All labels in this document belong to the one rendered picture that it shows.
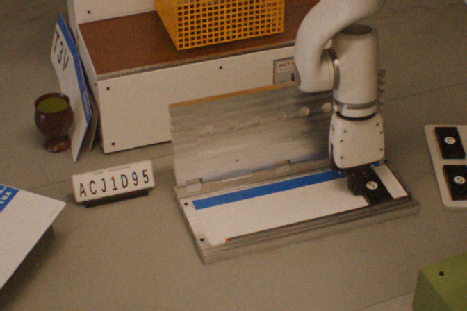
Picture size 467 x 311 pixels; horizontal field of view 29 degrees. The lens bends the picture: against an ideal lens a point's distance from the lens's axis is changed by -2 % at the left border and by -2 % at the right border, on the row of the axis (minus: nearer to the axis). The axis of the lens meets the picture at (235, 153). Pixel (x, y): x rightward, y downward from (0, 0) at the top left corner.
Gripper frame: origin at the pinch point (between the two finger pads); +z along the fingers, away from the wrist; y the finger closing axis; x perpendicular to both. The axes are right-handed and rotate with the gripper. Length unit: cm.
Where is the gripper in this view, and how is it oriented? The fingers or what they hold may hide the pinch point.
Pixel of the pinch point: (356, 182)
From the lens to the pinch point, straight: 179.8
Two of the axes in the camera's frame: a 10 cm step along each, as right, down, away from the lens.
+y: 9.5, -2.0, 2.5
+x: -3.1, -4.1, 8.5
